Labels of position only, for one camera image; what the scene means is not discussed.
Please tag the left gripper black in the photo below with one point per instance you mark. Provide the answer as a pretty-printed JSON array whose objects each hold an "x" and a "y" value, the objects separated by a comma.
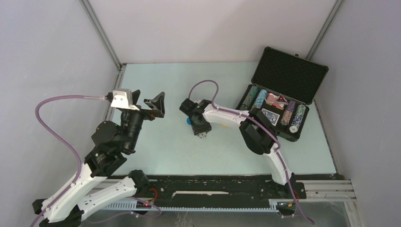
[{"x": 157, "y": 103}]

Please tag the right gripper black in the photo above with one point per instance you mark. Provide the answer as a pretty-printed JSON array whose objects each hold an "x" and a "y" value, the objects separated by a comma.
[{"x": 196, "y": 130}]

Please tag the blue playing card deck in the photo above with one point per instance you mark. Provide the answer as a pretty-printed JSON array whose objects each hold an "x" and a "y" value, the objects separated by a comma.
[{"x": 271, "y": 116}]

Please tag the red playing card deck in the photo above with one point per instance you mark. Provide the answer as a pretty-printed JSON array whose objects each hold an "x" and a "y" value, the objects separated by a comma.
[{"x": 281, "y": 107}]

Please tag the clear round dealer button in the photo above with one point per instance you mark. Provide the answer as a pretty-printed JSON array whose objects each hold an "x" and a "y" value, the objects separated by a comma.
[{"x": 271, "y": 98}]

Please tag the red black triangle button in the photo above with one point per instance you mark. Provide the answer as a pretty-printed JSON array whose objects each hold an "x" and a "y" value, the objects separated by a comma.
[{"x": 281, "y": 100}]

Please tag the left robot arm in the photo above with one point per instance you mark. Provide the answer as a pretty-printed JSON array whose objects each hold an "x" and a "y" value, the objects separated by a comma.
[{"x": 74, "y": 202}]

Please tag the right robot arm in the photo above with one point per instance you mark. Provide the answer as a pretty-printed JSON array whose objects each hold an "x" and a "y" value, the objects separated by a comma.
[{"x": 256, "y": 129}]

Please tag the black poker set case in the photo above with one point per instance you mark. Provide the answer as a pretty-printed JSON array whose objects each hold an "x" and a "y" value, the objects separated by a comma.
[{"x": 295, "y": 78}]

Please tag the blue round button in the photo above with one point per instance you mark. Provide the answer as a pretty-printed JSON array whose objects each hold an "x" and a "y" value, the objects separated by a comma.
[{"x": 188, "y": 121}]

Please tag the green blue chip stack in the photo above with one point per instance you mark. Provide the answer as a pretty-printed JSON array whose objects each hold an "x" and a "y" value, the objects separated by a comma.
[{"x": 248, "y": 100}]

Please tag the light blue chip stack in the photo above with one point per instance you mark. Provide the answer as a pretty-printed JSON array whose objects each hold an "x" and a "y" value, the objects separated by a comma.
[{"x": 260, "y": 99}]

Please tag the purple orange chip stack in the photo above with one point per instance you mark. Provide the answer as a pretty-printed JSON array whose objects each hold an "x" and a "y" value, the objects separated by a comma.
[{"x": 288, "y": 113}]

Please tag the green navy chip stack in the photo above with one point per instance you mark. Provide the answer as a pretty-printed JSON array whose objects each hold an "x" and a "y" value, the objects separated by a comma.
[{"x": 298, "y": 118}]

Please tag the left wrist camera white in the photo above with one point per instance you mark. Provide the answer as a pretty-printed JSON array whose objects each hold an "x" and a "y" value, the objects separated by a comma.
[{"x": 122, "y": 99}]

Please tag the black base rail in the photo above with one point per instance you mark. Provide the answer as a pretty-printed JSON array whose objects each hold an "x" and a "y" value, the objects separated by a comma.
[{"x": 244, "y": 192}]

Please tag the left aluminium frame post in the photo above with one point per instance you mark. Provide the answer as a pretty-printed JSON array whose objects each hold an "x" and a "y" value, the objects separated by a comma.
[{"x": 95, "y": 21}]

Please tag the aluminium frame post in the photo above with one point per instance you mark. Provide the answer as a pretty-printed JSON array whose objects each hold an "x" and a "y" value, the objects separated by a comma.
[
  {"x": 95, "y": 21},
  {"x": 325, "y": 28}
]

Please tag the right aluminium frame post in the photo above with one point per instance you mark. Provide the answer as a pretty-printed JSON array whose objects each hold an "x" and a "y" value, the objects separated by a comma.
[{"x": 325, "y": 28}]

